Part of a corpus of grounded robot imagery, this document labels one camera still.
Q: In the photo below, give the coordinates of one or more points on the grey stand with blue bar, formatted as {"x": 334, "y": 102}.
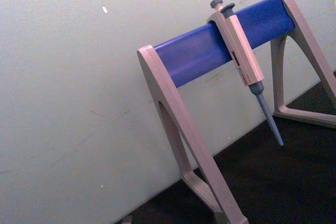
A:
{"x": 194, "y": 56}

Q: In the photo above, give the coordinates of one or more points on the pale wall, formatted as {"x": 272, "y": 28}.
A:
{"x": 73, "y": 90}

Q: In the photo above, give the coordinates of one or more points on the black table cloth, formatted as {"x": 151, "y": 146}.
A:
{"x": 275, "y": 176}

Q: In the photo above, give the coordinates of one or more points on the grey pipette with blue tip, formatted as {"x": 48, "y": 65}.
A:
{"x": 242, "y": 51}

